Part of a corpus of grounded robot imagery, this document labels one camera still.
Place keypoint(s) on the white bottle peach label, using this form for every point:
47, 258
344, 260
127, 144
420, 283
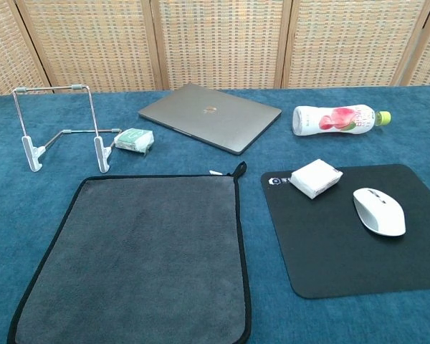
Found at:
329, 122

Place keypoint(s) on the grey laptop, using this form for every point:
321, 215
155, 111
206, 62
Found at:
208, 118

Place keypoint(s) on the blue cloth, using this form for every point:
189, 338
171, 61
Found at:
136, 258

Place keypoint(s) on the black mouse pad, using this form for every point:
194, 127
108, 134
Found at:
326, 243

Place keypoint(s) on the teal carpet table cover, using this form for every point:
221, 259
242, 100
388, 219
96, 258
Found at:
39, 215

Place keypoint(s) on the wicker folding screen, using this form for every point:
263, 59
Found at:
218, 43

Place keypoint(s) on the white computer mouse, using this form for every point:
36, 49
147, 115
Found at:
380, 215

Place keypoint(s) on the white tissue pack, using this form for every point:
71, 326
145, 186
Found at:
315, 177

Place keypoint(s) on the green tissue pack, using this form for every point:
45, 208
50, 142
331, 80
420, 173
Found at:
134, 139

